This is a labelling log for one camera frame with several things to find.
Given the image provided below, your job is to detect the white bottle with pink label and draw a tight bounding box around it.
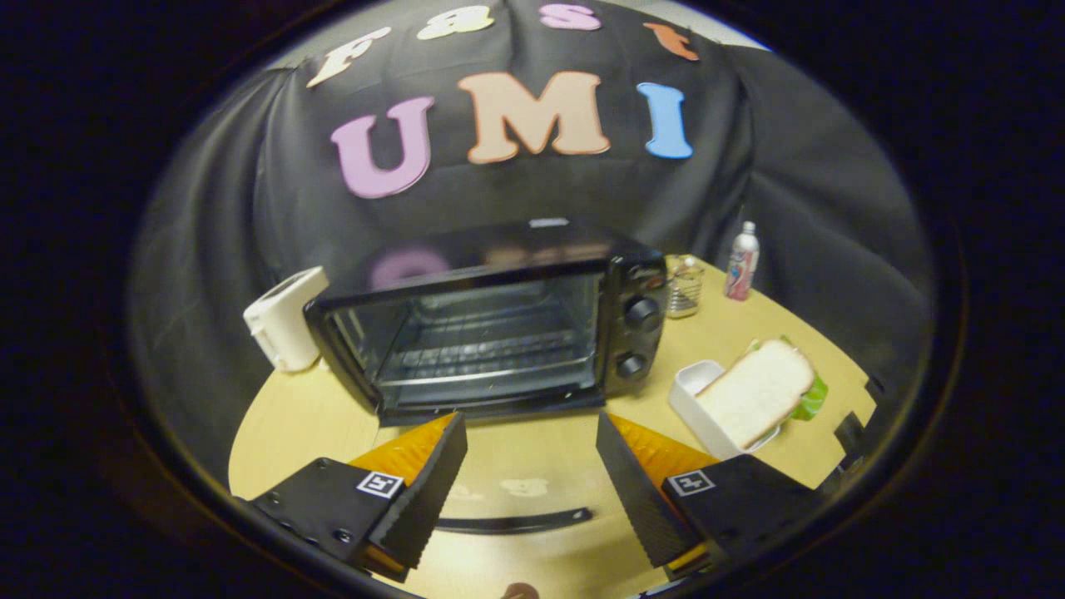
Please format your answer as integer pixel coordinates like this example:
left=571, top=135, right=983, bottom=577
left=723, top=220, right=760, bottom=302

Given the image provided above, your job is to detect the black backdrop cloth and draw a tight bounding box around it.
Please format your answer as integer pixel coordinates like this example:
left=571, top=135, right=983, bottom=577
left=129, top=0, right=937, bottom=492

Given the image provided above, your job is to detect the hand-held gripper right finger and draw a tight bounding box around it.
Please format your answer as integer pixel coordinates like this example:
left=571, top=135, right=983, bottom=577
left=596, top=410, right=825, bottom=582

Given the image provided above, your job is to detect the sandwich with lettuce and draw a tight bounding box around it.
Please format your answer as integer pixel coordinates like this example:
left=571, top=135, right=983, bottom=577
left=695, top=335, right=830, bottom=450

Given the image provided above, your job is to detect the clear glass jar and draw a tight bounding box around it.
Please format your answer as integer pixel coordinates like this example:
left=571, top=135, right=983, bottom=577
left=666, top=254, right=706, bottom=320

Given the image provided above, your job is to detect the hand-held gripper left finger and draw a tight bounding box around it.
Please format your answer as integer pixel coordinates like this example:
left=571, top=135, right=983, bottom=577
left=248, top=412, right=468, bottom=583

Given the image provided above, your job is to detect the white toaster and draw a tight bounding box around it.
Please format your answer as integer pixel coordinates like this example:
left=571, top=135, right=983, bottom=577
left=242, top=265, right=330, bottom=374

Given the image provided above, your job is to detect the black toaster oven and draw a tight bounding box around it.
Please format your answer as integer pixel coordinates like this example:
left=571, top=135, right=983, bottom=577
left=303, top=218, right=669, bottom=427

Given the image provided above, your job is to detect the white rectangular dish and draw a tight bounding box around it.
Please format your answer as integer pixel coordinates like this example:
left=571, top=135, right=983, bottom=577
left=668, top=359, right=783, bottom=462

